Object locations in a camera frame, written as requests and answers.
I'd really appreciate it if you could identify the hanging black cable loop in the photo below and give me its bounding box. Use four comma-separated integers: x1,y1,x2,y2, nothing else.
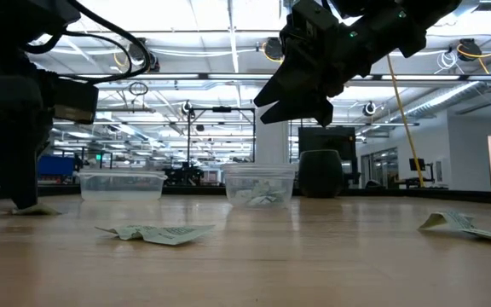
128,81,149,97

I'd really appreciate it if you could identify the white paper slip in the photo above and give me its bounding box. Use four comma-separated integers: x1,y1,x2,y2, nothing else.
9,203,62,217

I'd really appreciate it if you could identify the white building column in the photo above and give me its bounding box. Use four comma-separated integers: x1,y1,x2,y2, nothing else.
255,106,290,165

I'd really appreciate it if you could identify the black cabinet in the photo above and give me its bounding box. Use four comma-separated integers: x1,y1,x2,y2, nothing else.
297,126,357,185

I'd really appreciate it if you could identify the black ceiling cable reel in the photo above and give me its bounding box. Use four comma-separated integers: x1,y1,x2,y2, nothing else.
263,37,285,61
457,38,483,63
128,37,160,72

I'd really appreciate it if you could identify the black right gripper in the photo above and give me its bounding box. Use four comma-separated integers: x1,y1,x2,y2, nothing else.
253,0,374,128

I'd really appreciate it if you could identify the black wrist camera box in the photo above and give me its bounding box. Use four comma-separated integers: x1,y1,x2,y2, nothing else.
52,78,100,125

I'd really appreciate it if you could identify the dark cylindrical bin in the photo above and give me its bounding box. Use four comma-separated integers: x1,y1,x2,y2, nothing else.
298,149,344,199

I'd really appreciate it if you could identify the tall clear plastic container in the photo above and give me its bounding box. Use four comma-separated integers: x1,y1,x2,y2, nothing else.
222,163,297,209

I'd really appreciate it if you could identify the monitor on stand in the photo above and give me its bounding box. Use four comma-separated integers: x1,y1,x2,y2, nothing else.
407,158,436,185

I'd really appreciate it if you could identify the long curled printed paper slip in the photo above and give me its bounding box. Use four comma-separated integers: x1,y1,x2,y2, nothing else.
418,211,491,246

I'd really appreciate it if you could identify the yellow slanted pole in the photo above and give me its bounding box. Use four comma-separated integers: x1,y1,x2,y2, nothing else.
385,54,425,188

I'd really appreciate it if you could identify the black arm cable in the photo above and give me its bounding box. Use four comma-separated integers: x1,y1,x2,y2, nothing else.
22,0,153,84

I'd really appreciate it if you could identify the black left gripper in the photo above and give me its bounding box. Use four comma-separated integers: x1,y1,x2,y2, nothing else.
0,72,55,210

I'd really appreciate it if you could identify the crumpled printed paper slip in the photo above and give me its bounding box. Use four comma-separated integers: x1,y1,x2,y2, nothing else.
95,224,216,246

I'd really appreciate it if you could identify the blue bin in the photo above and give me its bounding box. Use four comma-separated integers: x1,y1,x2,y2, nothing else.
37,154,76,177

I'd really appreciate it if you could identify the wide shallow clear plastic container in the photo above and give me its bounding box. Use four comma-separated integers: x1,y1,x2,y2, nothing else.
78,170,168,202

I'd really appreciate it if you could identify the black metal frame rig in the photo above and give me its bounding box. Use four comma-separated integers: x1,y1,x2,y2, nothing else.
187,106,257,177

